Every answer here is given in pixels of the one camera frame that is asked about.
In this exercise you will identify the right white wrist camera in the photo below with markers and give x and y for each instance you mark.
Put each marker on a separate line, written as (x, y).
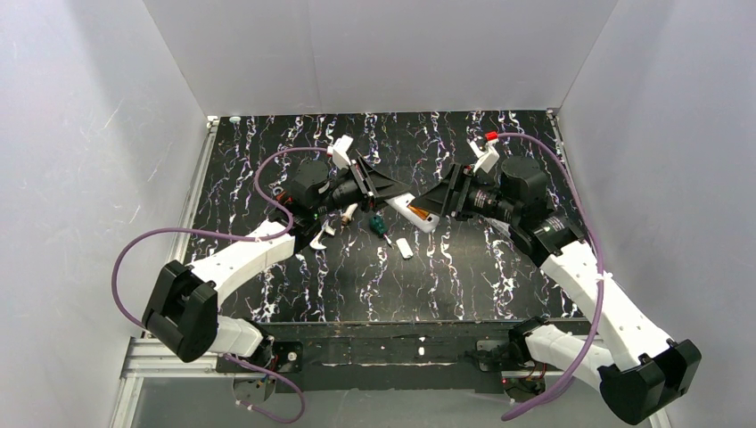
(484, 149)

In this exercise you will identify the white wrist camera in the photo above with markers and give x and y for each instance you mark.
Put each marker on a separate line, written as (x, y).
(484, 149)
(339, 152)

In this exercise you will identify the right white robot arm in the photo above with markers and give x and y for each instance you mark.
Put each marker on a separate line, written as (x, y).
(638, 369)

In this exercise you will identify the clear plastic screw box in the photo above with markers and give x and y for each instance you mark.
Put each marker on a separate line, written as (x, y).
(501, 226)

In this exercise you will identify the white plastic pipe fitting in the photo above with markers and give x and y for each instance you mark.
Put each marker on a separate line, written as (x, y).
(348, 214)

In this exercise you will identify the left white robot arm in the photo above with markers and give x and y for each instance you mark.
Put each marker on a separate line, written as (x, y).
(183, 310)

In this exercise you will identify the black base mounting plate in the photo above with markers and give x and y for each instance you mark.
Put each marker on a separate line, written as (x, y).
(404, 356)

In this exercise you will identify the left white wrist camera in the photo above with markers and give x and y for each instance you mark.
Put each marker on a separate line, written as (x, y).
(339, 152)

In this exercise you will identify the aluminium frame rail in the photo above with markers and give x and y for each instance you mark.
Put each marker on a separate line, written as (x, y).
(130, 387)

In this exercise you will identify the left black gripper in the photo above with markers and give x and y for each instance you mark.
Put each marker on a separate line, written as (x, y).
(364, 180)

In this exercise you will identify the green handled screwdriver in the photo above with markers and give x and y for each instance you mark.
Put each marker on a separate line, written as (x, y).
(378, 226)

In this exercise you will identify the orange battery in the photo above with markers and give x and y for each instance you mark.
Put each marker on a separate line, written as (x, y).
(419, 212)

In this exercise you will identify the white remote battery cover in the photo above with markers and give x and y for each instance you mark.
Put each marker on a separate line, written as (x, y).
(404, 248)

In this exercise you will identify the white remote control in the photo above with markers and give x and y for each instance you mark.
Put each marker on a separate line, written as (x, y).
(421, 219)

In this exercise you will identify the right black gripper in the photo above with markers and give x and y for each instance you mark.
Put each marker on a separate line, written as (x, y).
(460, 193)

